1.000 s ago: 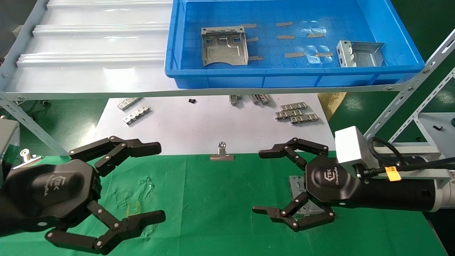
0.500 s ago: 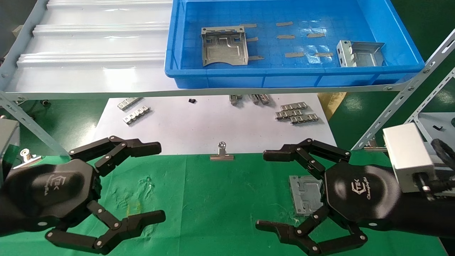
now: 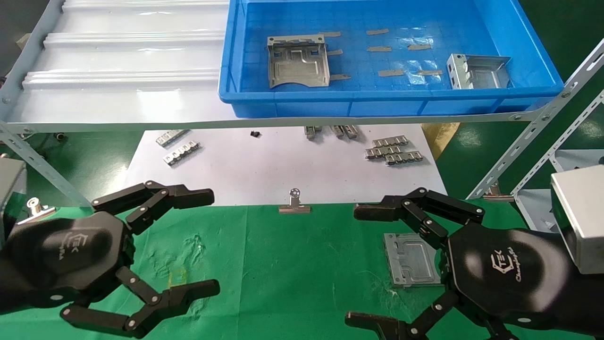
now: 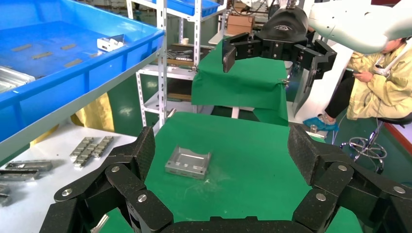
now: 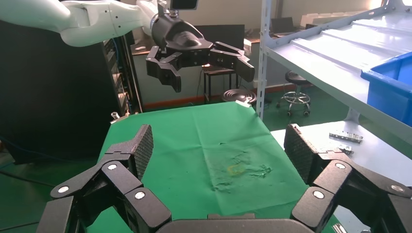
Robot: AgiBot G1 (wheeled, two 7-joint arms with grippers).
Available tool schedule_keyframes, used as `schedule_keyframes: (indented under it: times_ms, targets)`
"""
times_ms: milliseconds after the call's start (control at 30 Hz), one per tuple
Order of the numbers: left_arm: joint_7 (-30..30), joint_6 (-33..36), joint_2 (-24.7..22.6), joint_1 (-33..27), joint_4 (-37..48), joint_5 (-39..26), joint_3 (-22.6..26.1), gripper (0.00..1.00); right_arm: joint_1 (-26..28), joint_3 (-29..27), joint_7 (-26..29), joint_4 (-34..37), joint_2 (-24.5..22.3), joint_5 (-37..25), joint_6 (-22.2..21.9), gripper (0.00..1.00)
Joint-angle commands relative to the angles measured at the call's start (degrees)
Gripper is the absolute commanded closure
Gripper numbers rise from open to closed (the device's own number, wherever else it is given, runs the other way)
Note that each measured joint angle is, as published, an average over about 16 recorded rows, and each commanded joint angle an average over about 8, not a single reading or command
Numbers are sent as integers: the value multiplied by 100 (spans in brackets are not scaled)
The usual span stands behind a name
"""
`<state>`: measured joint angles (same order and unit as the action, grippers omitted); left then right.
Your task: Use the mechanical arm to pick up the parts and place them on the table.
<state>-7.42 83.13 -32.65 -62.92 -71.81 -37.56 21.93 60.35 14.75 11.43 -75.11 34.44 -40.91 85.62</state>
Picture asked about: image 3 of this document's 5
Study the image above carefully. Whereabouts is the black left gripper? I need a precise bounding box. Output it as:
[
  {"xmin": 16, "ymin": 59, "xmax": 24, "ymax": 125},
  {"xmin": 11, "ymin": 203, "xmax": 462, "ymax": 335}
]
[{"xmin": 10, "ymin": 180, "xmax": 221, "ymax": 339}]

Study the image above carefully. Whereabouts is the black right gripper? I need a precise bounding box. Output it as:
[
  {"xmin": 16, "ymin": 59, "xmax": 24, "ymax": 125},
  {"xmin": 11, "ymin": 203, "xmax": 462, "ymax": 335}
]
[{"xmin": 354, "ymin": 187, "xmax": 575, "ymax": 330}]

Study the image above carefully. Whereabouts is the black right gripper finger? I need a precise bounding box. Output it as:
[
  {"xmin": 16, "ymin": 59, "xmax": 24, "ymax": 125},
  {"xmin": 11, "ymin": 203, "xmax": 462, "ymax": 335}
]
[{"xmin": 344, "ymin": 289, "xmax": 517, "ymax": 340}]

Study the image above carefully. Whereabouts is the stamped metal tray part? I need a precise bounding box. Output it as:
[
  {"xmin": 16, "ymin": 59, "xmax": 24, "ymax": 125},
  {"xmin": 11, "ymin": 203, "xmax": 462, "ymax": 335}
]
[
  {"xmin": 267, "ymin": 33, "xmax": 331, "ymax": 89},
  {"xmin": 383, "ymin": 232, "xmax": 445, "ymax": 288}
]

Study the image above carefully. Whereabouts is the green table cloth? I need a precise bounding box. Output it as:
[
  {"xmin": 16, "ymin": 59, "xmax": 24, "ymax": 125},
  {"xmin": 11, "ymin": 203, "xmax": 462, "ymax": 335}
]
[{"xmin": 0, "ymin": 203, "xmax": 604, "ymax": 340}]

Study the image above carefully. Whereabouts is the white flat board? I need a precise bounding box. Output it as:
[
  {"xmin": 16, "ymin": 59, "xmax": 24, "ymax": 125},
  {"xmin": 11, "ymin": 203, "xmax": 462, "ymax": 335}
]
[{"xmin": 124, "ymin": 124, "xmax": 446, "ymax": 207}]

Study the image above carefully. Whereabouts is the blue plastic bin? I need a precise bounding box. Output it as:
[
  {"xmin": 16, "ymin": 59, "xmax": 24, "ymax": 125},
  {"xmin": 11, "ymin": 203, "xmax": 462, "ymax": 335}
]
[{"xmin": 218, "ymin": 0, "xmax": 564, "ymax": 119}]

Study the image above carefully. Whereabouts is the small folded metal part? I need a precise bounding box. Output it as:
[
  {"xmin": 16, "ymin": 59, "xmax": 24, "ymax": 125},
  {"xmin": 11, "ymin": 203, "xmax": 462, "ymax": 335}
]
[{"xmin": 447, "ymin": 53, "xmax": 512, "ymax": 90}]

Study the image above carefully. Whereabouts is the white corrugated shelf panel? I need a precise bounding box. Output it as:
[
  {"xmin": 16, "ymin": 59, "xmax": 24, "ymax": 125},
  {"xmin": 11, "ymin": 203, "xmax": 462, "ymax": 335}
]
[{"xmin": 9, "ymin": 0, "xmax": 232, "ymax": 124}]

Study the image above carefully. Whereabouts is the grey slotted metal rack frame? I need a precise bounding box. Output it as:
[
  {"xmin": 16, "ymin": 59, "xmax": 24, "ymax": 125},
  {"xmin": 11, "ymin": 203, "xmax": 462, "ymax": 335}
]
[{"xmin": 0, "ymin": 0, "xmax": 604, "ymax": 209}]

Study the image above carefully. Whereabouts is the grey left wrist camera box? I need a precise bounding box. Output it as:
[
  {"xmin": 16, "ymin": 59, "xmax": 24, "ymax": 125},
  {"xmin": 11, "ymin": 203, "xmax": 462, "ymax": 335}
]
[{"xmin": 0, "ymin": 158, "xmax": 27, "ymax": 237}]

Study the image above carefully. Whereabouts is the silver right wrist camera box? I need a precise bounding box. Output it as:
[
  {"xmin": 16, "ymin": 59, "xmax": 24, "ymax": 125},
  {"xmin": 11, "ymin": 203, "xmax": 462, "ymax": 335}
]
[{"xmin": 551, "ymin": 164, "xmax": 604, "ymax": 274}]

